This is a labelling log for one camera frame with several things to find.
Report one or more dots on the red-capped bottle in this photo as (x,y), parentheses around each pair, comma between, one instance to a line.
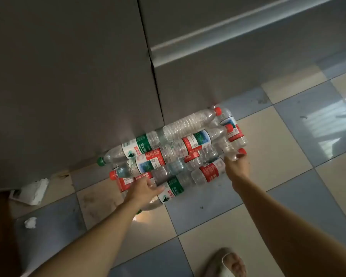
(187,124)

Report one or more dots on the person's right forearm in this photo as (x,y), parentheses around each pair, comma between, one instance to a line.
(291,233)

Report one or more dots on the white torn cardboard box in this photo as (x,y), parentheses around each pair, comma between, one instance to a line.
(30,191)

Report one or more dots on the white sandal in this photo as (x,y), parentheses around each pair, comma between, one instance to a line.
(216,262)

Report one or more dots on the person's right hand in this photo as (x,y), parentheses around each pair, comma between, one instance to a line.
(239,170)

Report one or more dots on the person's left hand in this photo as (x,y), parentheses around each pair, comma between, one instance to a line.
(144,193)

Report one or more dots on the grey base cabinet door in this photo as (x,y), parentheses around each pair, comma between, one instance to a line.
(69,83)

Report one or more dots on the person's left forearm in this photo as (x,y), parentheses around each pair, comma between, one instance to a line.
(89,245)

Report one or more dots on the person's right foot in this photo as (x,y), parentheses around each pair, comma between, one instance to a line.
(238,265)

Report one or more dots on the pile of bottles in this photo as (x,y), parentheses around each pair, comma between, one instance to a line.
(232,128)

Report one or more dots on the crumpled white tissue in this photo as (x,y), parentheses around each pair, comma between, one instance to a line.
(30,222)

